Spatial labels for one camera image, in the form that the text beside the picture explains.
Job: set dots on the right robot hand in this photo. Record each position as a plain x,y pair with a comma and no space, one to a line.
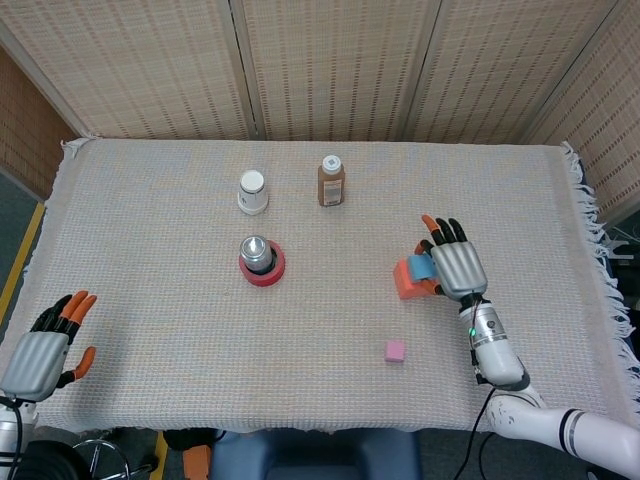
457,270

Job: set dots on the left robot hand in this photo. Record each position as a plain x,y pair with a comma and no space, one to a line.
35,362

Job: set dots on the blue foam block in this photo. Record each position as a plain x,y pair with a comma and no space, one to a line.
420,266

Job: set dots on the small pink foam block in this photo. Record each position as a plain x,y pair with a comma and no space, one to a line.
394,351

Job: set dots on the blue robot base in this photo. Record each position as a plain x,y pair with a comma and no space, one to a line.
315,457

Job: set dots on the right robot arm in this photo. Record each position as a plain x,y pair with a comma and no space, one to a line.
500,355

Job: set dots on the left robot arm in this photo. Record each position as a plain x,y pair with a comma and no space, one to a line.
12,430

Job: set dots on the large orange foam block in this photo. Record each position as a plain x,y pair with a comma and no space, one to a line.
407,285

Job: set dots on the beige woven tablecloth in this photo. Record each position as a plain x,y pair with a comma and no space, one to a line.
175,325

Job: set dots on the brown juice bottle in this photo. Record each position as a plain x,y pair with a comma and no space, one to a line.
331,187

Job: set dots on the white metal stand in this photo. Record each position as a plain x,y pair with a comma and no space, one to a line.
620,247

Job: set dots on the red tape roll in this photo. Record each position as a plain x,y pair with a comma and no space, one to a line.
272,275

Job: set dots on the orange box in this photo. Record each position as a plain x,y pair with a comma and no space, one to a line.
196,462

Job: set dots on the silver metal can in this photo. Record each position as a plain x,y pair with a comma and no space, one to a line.
256,255

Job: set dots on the white paper cup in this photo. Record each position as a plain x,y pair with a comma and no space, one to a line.
252,192

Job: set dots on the bamboo folding screen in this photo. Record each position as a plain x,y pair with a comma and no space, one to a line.
350,75

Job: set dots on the chrome stool frame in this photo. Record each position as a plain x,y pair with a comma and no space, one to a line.
102,452

